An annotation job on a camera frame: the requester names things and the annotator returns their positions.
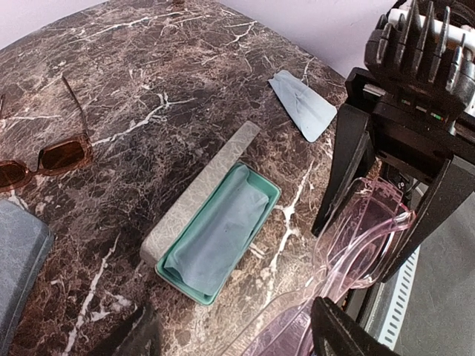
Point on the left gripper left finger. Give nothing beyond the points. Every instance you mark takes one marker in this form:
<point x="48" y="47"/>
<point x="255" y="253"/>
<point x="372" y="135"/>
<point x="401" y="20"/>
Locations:
<point x="139" y="334"/>

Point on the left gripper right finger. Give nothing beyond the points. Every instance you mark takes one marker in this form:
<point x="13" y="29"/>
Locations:
<point x="333" y="327"/>

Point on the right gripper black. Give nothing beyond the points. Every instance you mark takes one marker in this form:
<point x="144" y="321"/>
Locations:
<point x="407" y="139"/>

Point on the pink transparent sunglasses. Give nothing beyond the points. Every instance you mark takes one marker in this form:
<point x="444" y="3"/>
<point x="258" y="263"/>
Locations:
<point x="352" y="252"/>

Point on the light blue cleaning cloth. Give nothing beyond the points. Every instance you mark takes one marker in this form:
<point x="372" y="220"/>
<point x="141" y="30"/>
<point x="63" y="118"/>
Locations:
<point x="209" y="249"/>

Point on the beige glasses case teal lining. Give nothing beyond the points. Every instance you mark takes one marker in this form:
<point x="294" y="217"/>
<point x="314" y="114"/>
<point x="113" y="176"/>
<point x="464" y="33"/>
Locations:
<point x="176" y="221"/>

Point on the brown sunglasses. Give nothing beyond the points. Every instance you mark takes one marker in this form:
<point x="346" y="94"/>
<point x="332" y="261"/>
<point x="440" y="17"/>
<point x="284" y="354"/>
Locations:
<point x="59" y="158"/>

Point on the folded light blue cloth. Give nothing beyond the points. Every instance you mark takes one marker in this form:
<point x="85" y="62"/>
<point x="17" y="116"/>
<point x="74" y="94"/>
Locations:
<point x="311" y="113"/>

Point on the blue-grey glasses case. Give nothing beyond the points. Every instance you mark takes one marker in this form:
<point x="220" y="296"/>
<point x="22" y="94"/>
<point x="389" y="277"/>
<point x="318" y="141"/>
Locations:
<point x="25" y="243"/>

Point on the black front rail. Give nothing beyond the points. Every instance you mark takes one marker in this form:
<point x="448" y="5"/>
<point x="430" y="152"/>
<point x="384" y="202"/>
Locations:
<point x="440" y="314"/>

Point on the white slotted cable duct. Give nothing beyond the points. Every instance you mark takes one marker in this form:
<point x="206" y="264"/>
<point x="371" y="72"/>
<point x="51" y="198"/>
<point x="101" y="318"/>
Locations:
<point x="399" y="300"/>

